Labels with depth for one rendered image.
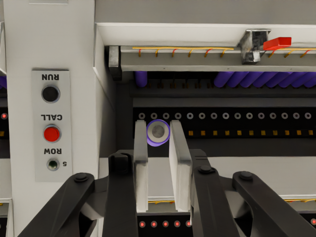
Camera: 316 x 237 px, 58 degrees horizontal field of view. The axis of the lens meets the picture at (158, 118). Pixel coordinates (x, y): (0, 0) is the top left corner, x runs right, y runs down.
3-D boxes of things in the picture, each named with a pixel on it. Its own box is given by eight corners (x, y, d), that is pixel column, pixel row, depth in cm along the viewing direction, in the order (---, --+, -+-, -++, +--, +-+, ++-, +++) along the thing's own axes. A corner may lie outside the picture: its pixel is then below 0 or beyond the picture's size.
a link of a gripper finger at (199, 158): (196, 192, 13) (262, 192, 13) (184, 148, 18) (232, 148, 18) (194, 220, 13) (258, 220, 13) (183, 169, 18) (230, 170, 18)
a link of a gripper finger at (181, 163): (177, 161, 14) (193, 161, 14) (169, 119, 21) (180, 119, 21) (176, 212, 15) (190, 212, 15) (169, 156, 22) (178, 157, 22)
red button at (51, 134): (43, 127, 30) (43, 141, 31) (58, 127, 30) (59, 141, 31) (46, 125, 31) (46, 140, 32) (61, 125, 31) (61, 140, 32)
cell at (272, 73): (251, 76, 45) (268, 59, 39) (262, 76, 46) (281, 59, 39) (252, 87, 45) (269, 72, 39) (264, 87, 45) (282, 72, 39)
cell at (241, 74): (225, 76, 45) (238, 59, 39) (237, 76, 45) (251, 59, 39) (226, 87, 45) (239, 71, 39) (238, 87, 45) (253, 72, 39)
